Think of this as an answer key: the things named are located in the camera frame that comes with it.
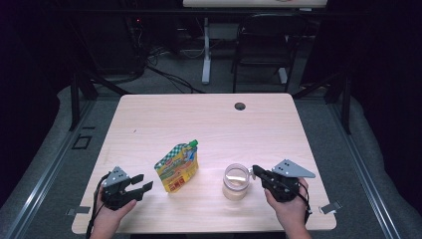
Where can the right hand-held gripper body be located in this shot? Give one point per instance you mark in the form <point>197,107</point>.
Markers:
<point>282,189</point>

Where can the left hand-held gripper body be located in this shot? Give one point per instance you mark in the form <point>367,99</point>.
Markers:
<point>116,194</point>

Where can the glass jar with beige lid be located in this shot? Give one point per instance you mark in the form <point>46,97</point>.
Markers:
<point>235,182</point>

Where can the yellow seasoning pouch green cap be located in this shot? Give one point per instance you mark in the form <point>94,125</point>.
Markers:
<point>177,169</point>

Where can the person's right hand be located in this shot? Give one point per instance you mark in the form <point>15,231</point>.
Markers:
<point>292,215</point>

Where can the person's left hand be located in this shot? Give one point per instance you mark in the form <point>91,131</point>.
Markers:
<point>107,222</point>

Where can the beige seasoning granules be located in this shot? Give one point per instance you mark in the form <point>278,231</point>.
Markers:
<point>235,195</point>

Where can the grey tape strip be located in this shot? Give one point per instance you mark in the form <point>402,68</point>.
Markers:
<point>79,210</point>
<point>330,207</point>

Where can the round table grommet hole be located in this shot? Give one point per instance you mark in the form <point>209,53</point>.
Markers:
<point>240,106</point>

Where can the short white table foot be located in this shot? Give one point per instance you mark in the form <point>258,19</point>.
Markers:
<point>283,75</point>

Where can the white table leg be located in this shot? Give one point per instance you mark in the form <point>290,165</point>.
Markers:
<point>206,56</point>

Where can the black folding chair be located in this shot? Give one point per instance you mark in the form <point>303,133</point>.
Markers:
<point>265,43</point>

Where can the white table top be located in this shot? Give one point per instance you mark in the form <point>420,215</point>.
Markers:
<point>252,3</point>

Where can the aluminium floor rail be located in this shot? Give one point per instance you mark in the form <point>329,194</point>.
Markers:
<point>49,169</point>
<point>365,169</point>

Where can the black frame post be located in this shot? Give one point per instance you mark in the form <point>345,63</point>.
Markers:
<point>346,106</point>
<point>74,103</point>

